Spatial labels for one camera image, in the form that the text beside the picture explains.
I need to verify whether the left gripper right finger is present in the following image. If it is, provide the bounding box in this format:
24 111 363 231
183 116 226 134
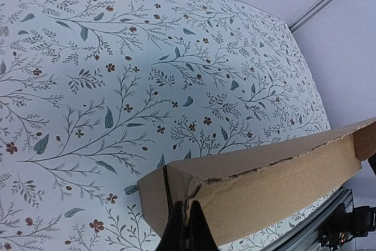
187 200 219 251

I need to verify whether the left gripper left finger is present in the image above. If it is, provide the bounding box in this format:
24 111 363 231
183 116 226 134
157 201 187 251

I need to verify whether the brown cardboard box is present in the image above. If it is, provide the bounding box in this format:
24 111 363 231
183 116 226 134
138 118 375 245

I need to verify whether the floral patterned table mat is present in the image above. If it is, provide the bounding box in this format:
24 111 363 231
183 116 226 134
1 0 330 250

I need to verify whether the aluminium front rail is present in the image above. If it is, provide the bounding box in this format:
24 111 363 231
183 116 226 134
264 188 353 251

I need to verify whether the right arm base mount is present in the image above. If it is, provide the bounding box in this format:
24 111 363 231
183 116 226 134
318 203 375 250

